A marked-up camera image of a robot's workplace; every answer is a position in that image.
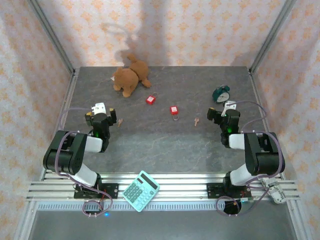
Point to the small metal key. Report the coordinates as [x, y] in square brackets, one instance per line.
[120, 122]
[196, 121]

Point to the red safety padlock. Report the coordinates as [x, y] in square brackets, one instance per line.
[174, 110]
[150, 99]

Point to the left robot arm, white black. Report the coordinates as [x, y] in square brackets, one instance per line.
[62, 155]

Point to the teal alarm clock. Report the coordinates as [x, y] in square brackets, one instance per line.
[221, 96]

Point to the brown plush toy animal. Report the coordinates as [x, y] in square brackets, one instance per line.
[130, 77]

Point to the teal calculator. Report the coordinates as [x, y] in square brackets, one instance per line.
[140, 192]

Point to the white printed device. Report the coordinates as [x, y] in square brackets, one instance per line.
[273, 190]

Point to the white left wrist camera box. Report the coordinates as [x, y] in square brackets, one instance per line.
[99, 107]

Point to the aluminium table side rail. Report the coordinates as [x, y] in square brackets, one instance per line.
[63, 117]
[262, 117]

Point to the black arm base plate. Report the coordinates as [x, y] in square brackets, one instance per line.
[212, 191]
[111, 190]

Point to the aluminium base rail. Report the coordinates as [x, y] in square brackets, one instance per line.
[180, 187]

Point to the aluminium frame post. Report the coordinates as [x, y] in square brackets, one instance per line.
[272, 35]
[50, 35]

